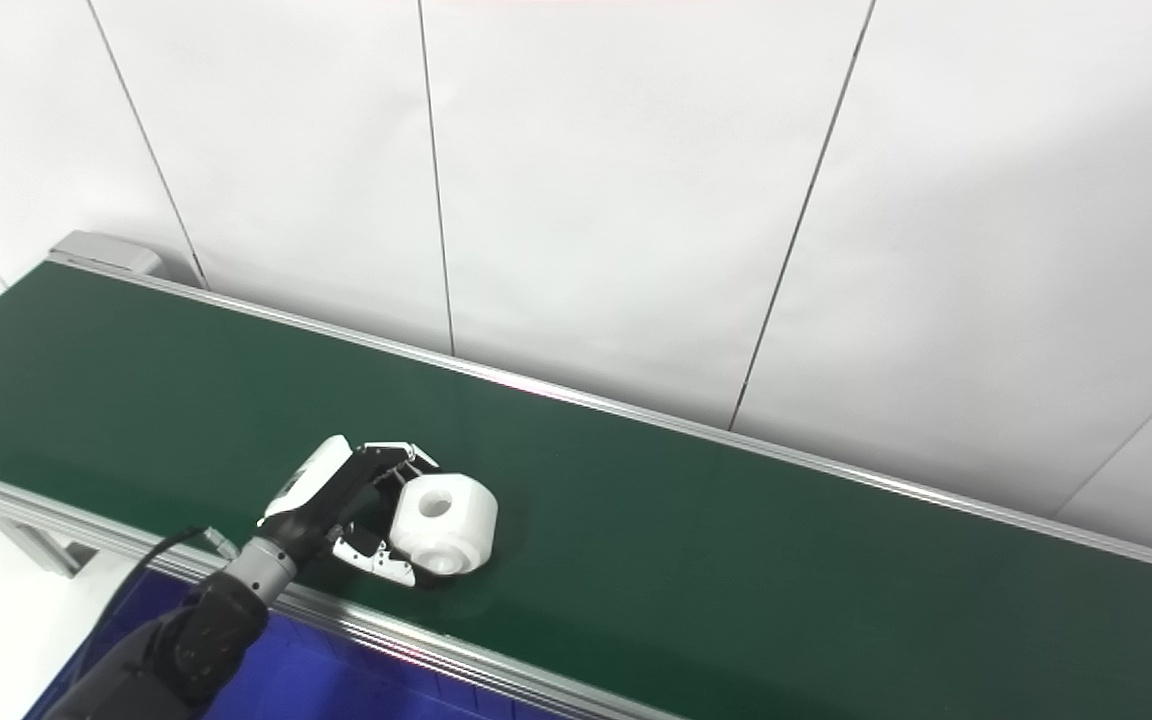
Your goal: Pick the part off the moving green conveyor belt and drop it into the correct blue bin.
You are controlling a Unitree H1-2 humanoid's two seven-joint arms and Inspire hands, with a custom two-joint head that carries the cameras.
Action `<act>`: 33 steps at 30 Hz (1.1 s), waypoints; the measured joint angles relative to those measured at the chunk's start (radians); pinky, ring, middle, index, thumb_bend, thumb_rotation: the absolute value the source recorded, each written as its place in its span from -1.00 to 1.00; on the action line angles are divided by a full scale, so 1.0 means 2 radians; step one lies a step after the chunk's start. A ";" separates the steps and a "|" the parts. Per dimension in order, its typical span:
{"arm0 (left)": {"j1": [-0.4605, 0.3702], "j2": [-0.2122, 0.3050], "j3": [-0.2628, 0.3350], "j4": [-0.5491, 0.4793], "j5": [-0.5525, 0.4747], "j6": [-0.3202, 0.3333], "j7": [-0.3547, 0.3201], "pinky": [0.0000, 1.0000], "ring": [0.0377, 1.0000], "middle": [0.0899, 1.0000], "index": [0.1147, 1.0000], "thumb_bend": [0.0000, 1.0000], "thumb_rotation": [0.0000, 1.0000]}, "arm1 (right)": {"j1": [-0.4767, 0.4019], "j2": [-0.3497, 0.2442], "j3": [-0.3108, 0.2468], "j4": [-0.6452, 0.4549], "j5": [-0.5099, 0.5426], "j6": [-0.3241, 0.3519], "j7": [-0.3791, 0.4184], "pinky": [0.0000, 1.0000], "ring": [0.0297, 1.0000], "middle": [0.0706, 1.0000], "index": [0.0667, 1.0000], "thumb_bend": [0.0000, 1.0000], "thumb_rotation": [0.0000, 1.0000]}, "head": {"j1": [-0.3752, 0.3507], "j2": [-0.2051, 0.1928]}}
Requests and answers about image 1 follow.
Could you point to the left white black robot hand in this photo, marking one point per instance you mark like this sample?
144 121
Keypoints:
311 495

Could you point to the grey conveyor end housing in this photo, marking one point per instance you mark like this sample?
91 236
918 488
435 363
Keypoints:
106 250

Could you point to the blue plastic bin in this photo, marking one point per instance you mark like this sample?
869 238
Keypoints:
336 670

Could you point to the green conveyor belt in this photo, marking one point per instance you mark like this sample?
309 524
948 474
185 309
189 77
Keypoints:
36 512
686 540

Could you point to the aluminium conveyor support leg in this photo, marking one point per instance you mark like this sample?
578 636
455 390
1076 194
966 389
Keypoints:
36 548

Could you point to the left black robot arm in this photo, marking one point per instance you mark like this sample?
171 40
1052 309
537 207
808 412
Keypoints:
196 635

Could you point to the white cylindrical plastic part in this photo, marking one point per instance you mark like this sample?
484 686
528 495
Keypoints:
446 525

